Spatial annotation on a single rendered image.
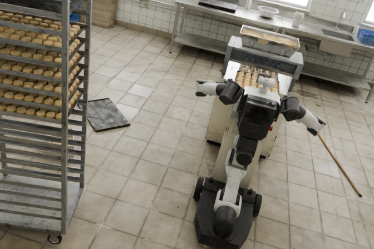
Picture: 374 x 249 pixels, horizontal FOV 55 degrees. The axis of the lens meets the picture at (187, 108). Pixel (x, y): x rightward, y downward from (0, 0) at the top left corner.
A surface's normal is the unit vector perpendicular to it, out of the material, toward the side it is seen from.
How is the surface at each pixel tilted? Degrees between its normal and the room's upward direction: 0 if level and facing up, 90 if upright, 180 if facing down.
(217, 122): 90
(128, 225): 0
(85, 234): 0
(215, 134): 90
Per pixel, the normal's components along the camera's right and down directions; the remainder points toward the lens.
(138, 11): -0.22, 0.46
